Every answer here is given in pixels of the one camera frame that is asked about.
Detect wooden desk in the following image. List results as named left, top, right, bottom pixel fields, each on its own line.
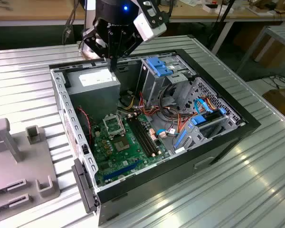
left=0, top=0, right=285, bottom=27

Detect orange red power wires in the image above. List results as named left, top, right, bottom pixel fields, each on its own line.
left=139, top=91, right=198, bottom=135

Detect metal socket cover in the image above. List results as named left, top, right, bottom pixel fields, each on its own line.
left=102, top=113, right=124, bottom=140

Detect brown cardboard box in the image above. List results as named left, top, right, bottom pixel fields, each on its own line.
left=262, top=87, right=285, bottom=122
left=251, top=35, right=285, bottom=72

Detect grey metal frame table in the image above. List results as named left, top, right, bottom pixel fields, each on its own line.
left=236, top=25, right=285, bottom=76

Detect thin grey cable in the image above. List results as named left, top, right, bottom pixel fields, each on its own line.
left=61, top=0, right=76, bottom=45

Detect black PC case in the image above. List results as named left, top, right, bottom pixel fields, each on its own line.
left=48, top=48, right=262, bottom=226

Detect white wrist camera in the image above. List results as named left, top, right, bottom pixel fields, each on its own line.
left=133, top=13, right=167, bottom=43

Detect wire locking lever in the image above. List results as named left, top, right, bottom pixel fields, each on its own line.
left=118, top=111, right=124, bottom=137

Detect grey metal disk bay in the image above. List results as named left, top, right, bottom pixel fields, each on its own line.
left=172, top=111, right=239, bottom=155

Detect twisted multicoloured fan wire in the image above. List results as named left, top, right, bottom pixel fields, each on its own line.
left=76, top=107, right=95, bottom=126

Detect yellow black power wires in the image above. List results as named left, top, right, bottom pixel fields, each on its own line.
left=117, top=91, right=137, bottom=112

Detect light blue data cable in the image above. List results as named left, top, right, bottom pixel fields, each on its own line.
left=193, top=98, right=216, bottom=117

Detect grey power supply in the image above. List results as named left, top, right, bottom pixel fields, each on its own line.
left=66, top=66, right=121, bottom=124

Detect blue plastic drive latch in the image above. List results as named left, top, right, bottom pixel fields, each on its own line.
left=146, top=57, right=173, bottom=77

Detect blue plastic bay rail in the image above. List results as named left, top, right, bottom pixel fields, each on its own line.
left=173, top=128, right=193, bottom=151

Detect CPU socket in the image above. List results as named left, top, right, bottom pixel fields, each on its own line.
left=112, top=135, right=131, bottom=152

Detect blue disk carrier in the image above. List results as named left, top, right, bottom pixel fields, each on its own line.
left=190, top=108, right=227, bottom=126

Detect grey metal drive cage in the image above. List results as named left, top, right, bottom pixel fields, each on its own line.
left=135, top=55, right=197, bottom=109

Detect dark grey case bezel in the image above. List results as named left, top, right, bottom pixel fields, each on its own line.
left=71, top=158, right=101, bottom=214

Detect black RAM slot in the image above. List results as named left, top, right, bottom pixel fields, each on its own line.
left=132, top=117, right=157, bottom=155
left=126, top=118, right=151, bottom=157
left=129, top=117, right=154, bottom=156
left=135, top=117, right=160, bottom=154

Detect blue expansion slot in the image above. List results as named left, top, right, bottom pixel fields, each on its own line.
left=103, top=159, right=141, bottom=181

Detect white box with red mark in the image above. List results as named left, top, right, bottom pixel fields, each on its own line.
left=203, top=3, right=233, bottom=14

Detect blue wire with beige plug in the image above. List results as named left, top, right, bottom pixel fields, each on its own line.
left=155, top=127, right=179, bottom=139

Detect black case fan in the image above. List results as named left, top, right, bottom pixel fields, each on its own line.
left=75, top=105, right=94, bottom=144

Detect green motherboard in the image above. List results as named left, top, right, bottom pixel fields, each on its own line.
left=91, top=114, right=171, bottom=188

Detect black wire bundle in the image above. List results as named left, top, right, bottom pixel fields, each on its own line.
left=156, top=84, right=181, bottom=125

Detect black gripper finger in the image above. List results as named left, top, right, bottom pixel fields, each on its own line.
left=82, top=27, right=114, bottom=72
left=114, top=29, right=143, bottom=72

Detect grey parts rack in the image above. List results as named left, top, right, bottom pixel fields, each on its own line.
left=0, top=117, right=61, bottom=225

